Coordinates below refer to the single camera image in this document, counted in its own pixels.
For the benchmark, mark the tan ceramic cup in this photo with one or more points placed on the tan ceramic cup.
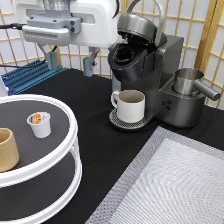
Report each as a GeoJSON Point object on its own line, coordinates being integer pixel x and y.
{"type": "Point", "coordinates": [9, 155]}

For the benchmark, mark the white coffee pod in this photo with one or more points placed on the white coffee pod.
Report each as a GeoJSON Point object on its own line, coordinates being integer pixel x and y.
{"type": "Point", "coordinates": [40, 124]}

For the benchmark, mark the grey woven placemat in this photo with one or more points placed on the grey woven placemat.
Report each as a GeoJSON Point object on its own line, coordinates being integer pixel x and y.
{"type": "Point", "coordinates": [172, 180]}

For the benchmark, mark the white ceramic mug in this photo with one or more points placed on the white ceramic mug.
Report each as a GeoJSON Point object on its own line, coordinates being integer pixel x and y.
{"type": "Point", "coordinates": [130, 105]}

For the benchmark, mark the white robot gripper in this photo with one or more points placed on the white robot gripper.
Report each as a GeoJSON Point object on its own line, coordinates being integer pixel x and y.
{"type": "Point", "coordinates": [98, 24]}

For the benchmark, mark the white two-tier round shelf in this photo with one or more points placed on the white two-tier round shelf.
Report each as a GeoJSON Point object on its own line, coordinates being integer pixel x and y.
{"type": "Point", "coordinates": [49, 170]}

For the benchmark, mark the grey pod coffee machine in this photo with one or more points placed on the grey pod coffee machine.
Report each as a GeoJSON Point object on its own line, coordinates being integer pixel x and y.
{"type": "Point", "coordinates": [146, 60]}

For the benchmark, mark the steel milk frother jug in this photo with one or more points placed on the steel milk frother jug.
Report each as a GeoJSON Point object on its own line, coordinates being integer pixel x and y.
{"type": "Point", "coordinates": [188, 81]}

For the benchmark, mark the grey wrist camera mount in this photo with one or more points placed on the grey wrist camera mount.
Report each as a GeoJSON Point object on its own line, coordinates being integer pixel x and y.
{"type": "Point", "coordinates": [50, 27]}

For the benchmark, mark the wooden shoji folding screen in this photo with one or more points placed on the wooden shoji folding screen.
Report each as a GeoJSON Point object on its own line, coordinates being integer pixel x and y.
{"type": "Point", "coordinates": [199, 22]}

